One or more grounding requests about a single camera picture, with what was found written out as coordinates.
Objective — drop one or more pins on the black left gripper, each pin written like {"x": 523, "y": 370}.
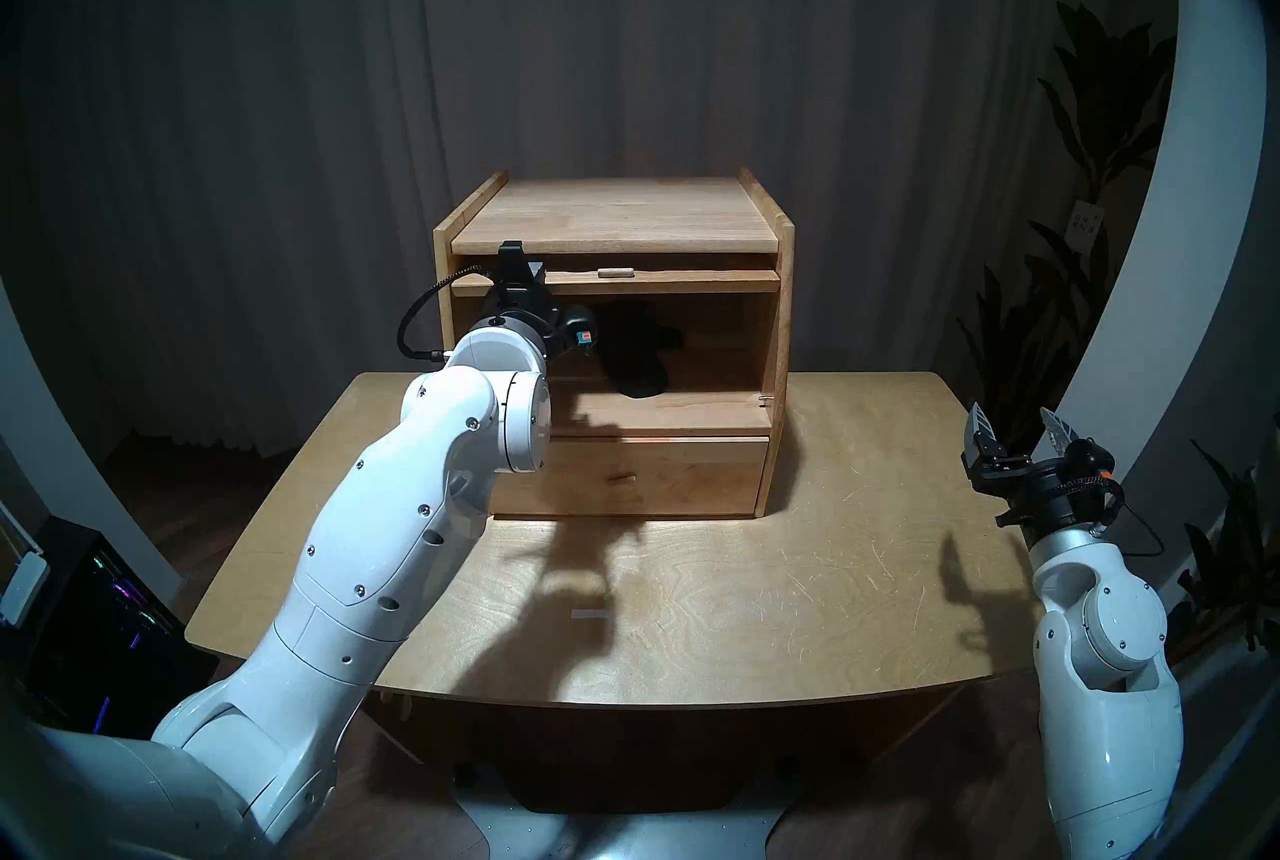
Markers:
{"x": 540, "y": 313}

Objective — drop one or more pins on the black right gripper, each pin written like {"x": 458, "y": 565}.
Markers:
{"x": 1050, "y": 493}

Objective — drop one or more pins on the black socks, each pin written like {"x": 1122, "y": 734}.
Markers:
{"x": 640, "y": 358}

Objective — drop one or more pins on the wooden flap door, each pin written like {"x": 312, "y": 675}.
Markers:
{"x": 690, "y": 283}

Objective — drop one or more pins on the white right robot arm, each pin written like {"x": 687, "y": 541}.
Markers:
{"x": 1110, "y": 668}

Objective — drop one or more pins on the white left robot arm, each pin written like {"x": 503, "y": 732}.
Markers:
{"x": 380, "y": 558}

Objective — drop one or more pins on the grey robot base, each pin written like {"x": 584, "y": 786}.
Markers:
{"x": 620, "y": 833}

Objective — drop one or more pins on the wooden cabinet drawer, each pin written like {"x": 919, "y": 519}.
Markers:
{"x": 680, "y": 478}

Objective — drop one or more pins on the wooden cabinet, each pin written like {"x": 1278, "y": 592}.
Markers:
{"x": 615, "y": 218}

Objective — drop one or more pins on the white paper plant tag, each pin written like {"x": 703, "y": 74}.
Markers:
{"x": 1085, "y": 224}

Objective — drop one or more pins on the tall plant with tag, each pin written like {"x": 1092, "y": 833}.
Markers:
{"x": 1100, "y": 98}

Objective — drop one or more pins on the black computer tower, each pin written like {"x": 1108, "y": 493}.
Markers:
{"x": 100, "y": 648}

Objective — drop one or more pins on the white router box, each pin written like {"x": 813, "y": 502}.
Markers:
{"x": 22, "y": 583}

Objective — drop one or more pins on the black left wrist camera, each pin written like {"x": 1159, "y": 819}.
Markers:
{"x": 520, "y": 266}

